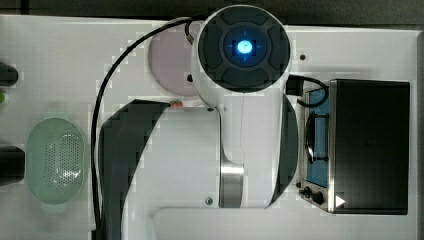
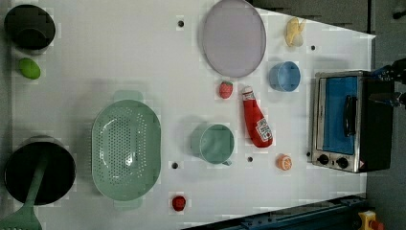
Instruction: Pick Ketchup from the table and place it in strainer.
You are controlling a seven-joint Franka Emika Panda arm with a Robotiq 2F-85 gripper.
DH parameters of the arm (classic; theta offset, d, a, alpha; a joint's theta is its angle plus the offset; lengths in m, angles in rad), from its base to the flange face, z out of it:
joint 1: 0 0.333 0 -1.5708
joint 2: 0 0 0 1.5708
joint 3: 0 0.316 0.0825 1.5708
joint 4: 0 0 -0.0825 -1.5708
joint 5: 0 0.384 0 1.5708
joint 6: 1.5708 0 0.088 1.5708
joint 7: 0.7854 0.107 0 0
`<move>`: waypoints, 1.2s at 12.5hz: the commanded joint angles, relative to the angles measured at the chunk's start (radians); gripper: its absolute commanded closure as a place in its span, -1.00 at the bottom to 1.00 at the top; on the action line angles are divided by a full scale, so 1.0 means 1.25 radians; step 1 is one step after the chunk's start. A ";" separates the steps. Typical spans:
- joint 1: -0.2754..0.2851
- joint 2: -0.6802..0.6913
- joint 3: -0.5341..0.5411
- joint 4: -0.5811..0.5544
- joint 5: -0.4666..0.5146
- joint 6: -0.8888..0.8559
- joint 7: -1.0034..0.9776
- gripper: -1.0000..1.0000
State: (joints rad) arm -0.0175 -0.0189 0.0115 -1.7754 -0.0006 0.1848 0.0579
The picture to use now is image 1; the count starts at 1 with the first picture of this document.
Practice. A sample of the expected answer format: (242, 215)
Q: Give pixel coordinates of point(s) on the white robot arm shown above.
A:
(228, 153)

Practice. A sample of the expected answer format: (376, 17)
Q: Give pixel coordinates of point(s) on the pink oval plate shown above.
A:
(169, 59)

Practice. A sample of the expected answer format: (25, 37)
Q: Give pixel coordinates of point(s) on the black toaster oven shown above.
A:
(355, 147)

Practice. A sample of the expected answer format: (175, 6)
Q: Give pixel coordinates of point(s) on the black cylinder clamp lower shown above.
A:
(12, 165)

